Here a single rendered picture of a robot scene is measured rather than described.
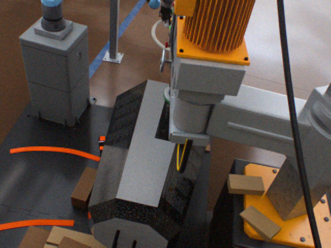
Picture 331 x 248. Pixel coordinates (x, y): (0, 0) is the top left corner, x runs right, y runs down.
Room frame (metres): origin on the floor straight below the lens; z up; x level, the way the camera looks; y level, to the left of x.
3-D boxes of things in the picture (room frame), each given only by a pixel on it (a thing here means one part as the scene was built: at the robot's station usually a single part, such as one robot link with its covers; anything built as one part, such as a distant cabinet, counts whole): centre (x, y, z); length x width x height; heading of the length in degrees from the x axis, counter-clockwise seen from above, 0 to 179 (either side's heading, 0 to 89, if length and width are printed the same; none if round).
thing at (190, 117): (1.26, -0.12, 1.32); 0.19 x 0.19 x 0.20
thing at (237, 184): (1.25, -0.52, 0.81); 0.20 x 0.10 x 0.05; 97
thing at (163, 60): (1.79, 0.05, 1.18); 0.15 x 0.10 x 0.15; 6
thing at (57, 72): (2.39, 1.00, 0.43); 0.50 x 0.50 x 0.85; 82
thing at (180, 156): (1.26, -0.12, 1.03); 0.23 x 0.03 x 0.32; 6
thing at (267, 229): (1.03, -0.59, 0.80); 0.20 x 0.10 x 0.05; 47
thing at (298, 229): (1.20, -0.77, 0.76); 0.49 x 0.49 x 0.05; 89
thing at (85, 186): (1.51, 0.52, 0.07); 0.30 x 0.12 x 0.12; 173
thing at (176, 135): (1.53, -0.08, 1.28); 0.74 x 0.23 x 0.49; 6
